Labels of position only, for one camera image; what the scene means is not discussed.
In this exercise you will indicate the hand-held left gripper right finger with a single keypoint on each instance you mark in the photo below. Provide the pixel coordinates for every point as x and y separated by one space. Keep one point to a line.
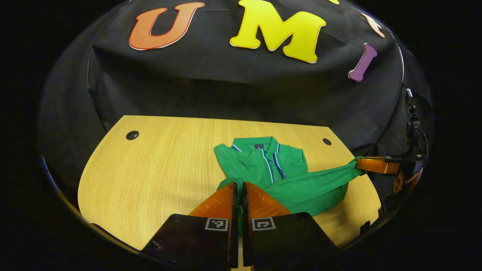
246 244

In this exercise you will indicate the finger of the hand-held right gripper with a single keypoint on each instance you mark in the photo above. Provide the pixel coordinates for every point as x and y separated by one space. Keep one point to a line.
376 165

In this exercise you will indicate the black backdrop cloth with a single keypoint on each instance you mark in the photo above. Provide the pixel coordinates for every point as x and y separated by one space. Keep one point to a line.
226 82

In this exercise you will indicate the green T-shirt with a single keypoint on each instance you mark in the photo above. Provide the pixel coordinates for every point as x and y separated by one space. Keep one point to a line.
301 184

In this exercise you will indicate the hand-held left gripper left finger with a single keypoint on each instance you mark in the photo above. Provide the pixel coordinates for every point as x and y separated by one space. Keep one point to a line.
232 244

